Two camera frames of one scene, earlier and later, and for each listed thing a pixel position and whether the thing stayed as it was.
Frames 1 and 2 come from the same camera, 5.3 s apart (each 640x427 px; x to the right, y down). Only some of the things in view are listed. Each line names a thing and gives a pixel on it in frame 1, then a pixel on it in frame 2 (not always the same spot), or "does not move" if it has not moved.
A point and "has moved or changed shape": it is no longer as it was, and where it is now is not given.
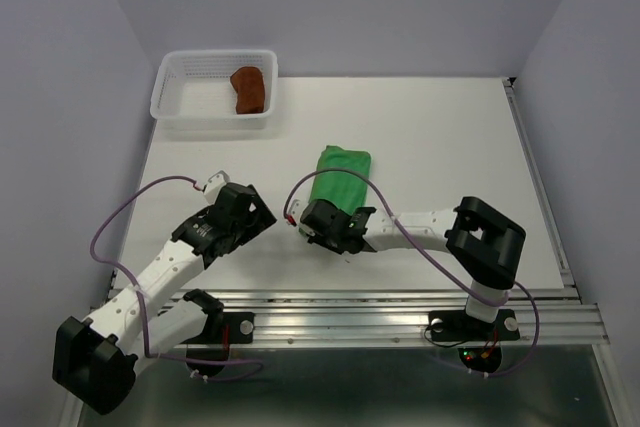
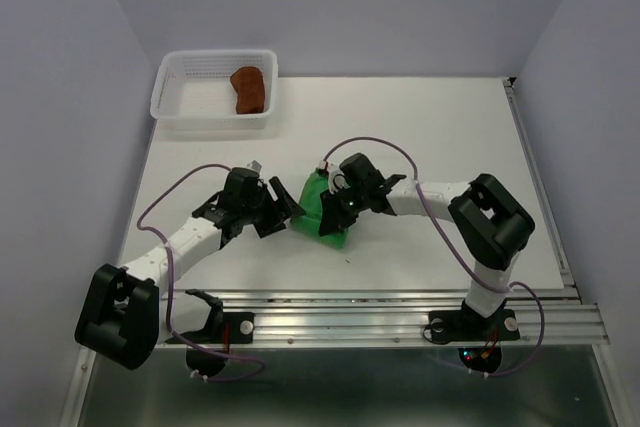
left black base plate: (235, 328) does not move
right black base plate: (457, 326) does not move
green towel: (345, 189) has moved or changed shape
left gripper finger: (234, 244) to (271, 223)
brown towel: (248, 85) does not move
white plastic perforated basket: (192, 90) does not move
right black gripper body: (327, 241) to (358, 194)
